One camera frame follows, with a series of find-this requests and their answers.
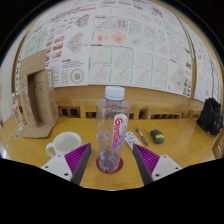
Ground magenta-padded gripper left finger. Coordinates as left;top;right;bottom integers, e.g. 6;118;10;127
40;142;93;186

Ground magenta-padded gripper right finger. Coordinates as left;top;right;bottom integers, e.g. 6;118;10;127
131;143;184;187

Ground clear plastic water bottle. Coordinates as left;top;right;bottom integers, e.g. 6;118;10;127
95;85;132;173

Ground white ceramic mug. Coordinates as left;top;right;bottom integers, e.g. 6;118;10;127
45;131;83;159

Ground dark pen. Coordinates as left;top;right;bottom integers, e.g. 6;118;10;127
134;126;150;147

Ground white remote control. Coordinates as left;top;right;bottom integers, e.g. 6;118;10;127
124;130;143;150

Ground brown cardboard box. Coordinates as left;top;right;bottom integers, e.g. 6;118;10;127
18;49;59;139

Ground black bag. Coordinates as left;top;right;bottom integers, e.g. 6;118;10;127
196;97;224;137

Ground printed paper wall posters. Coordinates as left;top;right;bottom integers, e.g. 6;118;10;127
14;0;221;103

